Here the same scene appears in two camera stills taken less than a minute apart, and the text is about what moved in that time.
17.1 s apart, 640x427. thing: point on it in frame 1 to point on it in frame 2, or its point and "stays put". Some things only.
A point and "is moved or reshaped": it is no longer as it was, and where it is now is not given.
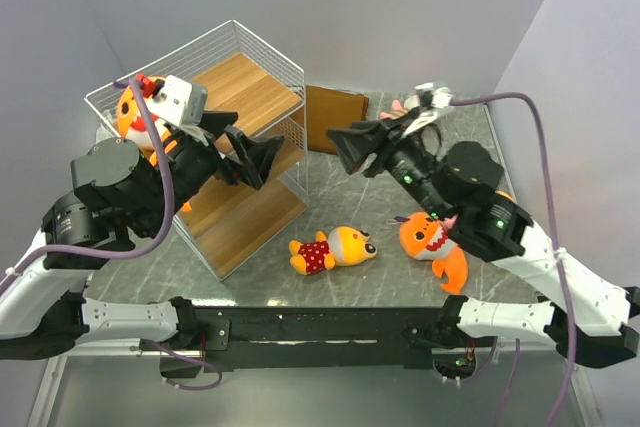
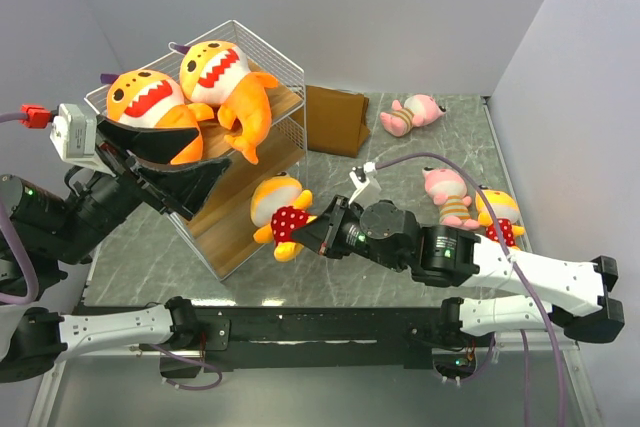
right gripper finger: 354,154 to 314,233
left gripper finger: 217,121 to 159,144
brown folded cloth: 329,109 stays put
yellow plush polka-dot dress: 344,246 is moved or reshaped
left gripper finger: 255,157 to 183,186
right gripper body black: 410,165 to 345,233
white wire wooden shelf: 228,222 stays put
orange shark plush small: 425,237 is moved or reshaped
